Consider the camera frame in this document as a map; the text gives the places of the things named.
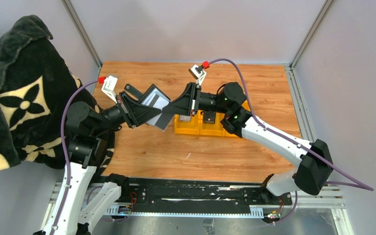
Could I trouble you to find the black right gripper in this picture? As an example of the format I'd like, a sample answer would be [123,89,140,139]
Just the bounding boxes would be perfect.
[163,82,230,117]

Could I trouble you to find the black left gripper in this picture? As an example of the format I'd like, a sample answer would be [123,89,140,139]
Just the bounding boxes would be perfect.
[92,92,163,137]

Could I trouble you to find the black leather card holder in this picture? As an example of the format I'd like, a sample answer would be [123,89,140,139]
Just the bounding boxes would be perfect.
[140,84,174,131]

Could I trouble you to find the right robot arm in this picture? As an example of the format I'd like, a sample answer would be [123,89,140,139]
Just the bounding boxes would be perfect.
[162,82,333,205]

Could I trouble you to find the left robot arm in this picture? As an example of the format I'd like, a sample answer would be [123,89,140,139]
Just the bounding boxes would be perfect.
[36,85,162,235]

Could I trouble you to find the silver card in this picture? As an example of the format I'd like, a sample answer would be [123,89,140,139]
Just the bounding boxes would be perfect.
[179,115,191,122]

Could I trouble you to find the black VIP card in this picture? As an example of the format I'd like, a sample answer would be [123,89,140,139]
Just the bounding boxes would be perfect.
[202,111,216,124]

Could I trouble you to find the yellow bin left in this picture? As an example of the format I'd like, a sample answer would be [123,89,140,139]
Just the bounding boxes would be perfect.
[174,114,202,136]

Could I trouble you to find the yellow bin middle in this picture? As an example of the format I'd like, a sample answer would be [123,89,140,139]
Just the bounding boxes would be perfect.
[200,111,226,137]

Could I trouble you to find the black floral blanket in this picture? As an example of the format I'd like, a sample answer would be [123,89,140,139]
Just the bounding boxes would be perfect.
[0,15,102,171]

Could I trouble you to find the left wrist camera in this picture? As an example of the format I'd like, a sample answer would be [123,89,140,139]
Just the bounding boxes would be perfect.
[101,75,118,104]

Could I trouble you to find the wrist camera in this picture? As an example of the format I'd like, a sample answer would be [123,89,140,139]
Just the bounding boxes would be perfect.
[101,75,118,104]
[188,65,207,87]

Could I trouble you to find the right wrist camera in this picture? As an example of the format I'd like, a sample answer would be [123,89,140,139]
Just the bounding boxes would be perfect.
[188,65,207,87]

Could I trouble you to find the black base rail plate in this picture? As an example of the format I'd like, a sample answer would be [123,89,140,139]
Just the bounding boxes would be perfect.
[116,178,292,215]

